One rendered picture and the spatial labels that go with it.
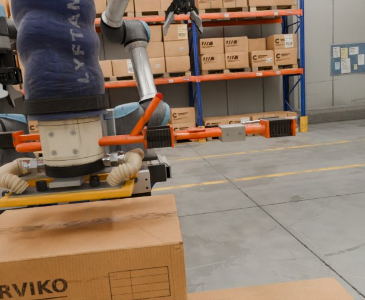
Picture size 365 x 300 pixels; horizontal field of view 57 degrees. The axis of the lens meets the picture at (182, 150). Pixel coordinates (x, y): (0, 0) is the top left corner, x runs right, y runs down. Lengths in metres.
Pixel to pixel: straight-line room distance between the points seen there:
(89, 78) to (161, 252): 0.48
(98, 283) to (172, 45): 7.60
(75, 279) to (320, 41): 10.54
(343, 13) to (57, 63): 10.91
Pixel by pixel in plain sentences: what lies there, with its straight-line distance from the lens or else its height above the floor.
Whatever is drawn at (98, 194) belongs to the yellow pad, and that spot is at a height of 1.07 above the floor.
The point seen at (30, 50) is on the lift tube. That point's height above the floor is 1.44.
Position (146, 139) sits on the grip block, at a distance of 0.95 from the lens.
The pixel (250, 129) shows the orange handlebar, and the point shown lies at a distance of 0.99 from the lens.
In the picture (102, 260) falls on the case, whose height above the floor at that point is 0.92.
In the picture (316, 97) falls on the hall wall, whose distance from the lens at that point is 10.96.
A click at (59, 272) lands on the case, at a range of 0.93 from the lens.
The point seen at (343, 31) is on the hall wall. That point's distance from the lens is 11.49.
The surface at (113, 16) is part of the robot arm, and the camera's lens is 1.59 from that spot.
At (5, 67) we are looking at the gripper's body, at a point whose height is 1.43.
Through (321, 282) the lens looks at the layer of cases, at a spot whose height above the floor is 0.54.
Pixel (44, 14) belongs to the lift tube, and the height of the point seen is 1.52.
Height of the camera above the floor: 1.31
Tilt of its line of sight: 10 degrees down
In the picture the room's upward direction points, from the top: 4 degrees counter-clockwise
